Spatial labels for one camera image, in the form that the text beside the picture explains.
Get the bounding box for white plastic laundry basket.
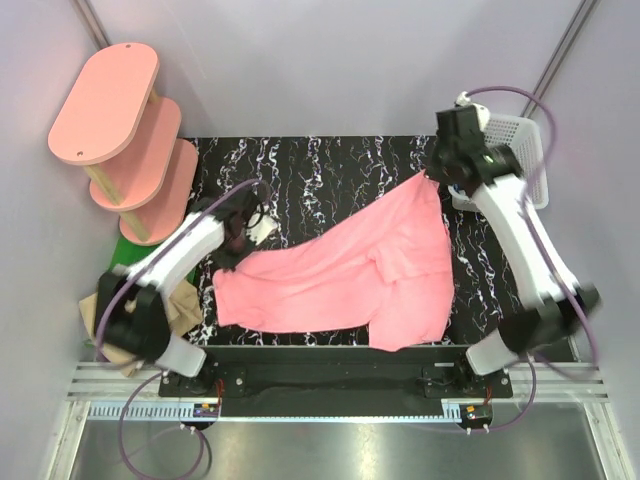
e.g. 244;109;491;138
447;113;550;211

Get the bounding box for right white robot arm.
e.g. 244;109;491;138
427;104;600;397

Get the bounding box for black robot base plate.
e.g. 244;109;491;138
160;346;513;400

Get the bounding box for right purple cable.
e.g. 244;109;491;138
459;86;601;434

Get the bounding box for pink three-tier shelf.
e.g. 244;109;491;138
48;42;198;246

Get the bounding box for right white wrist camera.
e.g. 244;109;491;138
454;91;491;131

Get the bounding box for beige folded t shirt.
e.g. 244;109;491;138
78;279;204;377

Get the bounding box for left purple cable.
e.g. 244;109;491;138
93;178;271;480

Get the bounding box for pink t shirt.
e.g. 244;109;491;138
213;172;454;352

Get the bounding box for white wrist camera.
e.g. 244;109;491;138
245;213;278;245
454;91;491;131

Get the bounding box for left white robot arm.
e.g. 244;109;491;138
93;191;272;396

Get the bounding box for green folded t shirt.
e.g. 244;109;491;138
106;235;201;286

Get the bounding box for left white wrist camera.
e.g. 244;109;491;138
245;213;278;245

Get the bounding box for purple cable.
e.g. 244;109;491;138
459;86;601;434
93;178;271;480

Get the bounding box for aluminium frame rail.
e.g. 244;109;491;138
67;362;608;424

